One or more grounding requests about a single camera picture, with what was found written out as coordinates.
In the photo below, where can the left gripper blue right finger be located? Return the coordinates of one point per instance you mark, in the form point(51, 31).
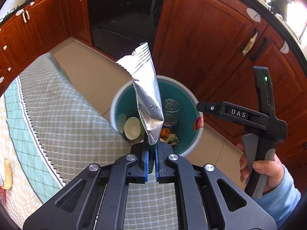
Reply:
point(159, 160)

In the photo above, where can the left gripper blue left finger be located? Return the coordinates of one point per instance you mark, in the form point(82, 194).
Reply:
point(145, 160)

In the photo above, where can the silver green foil bag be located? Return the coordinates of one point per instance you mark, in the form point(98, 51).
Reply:
point(141, 69)

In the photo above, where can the red orange snack bag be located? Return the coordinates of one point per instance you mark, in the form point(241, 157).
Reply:
point(198, 123)

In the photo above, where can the light blue sleeve forearm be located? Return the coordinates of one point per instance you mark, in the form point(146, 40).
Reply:
point(281, 201)

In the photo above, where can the wooden kitchen cabinets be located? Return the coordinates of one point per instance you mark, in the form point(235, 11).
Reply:
point(210, 46)

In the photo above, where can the person's right hand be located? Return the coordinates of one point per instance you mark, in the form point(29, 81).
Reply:
point(271, 168)

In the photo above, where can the orange fruit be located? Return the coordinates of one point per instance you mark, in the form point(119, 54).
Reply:
point(165, 133)

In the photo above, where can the white paper cup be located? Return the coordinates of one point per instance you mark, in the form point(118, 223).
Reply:
point(132, 128)

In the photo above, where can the glass jar in bin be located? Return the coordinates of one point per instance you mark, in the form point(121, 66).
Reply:
point(171, 111)

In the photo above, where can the patterned tablecloth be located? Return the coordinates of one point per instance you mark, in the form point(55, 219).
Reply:
point(79, 171)

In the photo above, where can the black built-in oven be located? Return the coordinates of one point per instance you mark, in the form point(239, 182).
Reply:
point(120, 26)

